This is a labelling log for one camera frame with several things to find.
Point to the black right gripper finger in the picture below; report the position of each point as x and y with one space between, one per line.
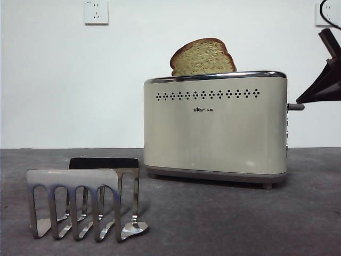
327 42
326 85

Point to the shiny steel toast rack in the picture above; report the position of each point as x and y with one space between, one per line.
72 178

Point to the white wall socket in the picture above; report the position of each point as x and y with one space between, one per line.
96 12
319 20

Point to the cream toaster with grey lever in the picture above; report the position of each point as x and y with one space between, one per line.
213 133

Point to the brown bread slice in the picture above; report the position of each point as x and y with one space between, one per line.
202 60

